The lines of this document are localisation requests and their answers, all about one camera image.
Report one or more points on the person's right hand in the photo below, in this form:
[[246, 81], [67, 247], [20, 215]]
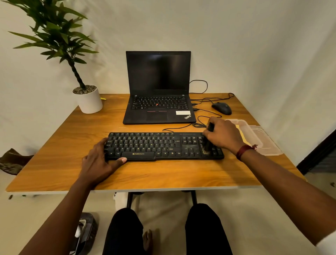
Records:
[[224, 134]]

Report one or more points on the person's left hand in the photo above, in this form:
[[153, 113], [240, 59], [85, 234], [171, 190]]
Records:
[[95, 168]]

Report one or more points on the yellow cloth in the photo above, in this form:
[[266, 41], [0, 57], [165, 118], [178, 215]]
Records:
[[241, 132]]

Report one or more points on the black cleaning brush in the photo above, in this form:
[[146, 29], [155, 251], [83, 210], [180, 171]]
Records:
[[206, 147]]

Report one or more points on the clear plastic container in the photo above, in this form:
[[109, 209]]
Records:
[[249, 131]]

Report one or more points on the clear lid with orange clips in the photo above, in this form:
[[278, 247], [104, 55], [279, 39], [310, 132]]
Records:
[[269, 143]]

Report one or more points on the black keyboard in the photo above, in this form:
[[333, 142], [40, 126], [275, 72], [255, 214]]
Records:
[[157, 145]]

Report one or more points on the person's right forearm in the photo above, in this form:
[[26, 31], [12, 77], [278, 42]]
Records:
[[288, 189]]

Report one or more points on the person's left forearm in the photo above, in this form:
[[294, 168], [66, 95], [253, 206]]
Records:
[[57, 220]]

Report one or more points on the person's bare foot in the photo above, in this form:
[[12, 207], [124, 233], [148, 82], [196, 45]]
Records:
[[147, 241]]

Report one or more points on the person's black trousers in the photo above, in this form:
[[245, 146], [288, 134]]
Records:
[[204, 231]]

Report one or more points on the person's white shirt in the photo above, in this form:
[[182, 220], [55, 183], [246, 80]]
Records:
[[328, 245]]

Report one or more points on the red wrist band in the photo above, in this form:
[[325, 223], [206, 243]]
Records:
[[241, 151]]

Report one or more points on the black computer mouse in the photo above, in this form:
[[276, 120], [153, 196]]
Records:
[[221, 108]]

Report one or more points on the black table leg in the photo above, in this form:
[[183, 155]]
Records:
[[194, 197], [130, 201]]

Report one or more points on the black woven basket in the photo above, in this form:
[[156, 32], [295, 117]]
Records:
[[90, 228]]

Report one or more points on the white plant pot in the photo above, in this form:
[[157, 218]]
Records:
[[89, 103]]

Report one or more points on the brown patterned bag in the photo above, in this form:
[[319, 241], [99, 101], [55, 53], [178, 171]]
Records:
[[13, 161]]

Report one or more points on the white flower bunch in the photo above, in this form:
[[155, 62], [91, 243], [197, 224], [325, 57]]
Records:
[[10, 196]]

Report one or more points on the black laptop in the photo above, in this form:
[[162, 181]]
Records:
[[157, 71]]

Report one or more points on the green leafy plant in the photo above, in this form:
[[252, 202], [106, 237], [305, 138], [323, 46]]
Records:
[[55, 36]]

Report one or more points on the black door frame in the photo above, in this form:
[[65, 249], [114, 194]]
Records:
[[317, 155]]

